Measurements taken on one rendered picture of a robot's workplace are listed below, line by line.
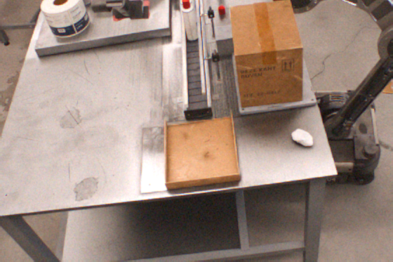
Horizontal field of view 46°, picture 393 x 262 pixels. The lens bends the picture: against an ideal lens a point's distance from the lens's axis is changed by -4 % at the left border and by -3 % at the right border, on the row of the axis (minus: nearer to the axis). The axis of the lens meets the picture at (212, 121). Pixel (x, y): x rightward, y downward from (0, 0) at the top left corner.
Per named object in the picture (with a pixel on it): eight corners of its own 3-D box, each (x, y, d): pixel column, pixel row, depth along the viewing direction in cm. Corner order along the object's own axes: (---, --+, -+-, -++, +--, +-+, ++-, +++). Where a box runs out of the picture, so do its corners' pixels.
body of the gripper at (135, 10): (117, 3, 174) (109, -3, 167) (143, 1, 172) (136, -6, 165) (116, 20, 174) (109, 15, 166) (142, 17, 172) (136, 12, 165)
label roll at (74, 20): (81, 8, 243) (72, -16, 232) (95, 25, 231) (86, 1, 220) (46, 24, 238) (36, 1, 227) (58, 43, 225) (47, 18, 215)
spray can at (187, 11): (187, 34, 215) (179, -3, 200) (198, 33, 215) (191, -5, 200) (187, 41, 212) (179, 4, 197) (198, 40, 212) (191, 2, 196)
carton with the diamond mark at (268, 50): (235, 57, 205) (229, 5, 185) (290, 50, 204) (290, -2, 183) (241, 108, 185) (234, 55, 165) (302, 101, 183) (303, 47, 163)
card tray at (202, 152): (166, 126, 187) (164, 119, 184) (232, 116, 185) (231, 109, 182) (166, 190, 167) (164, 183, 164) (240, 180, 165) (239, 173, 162)
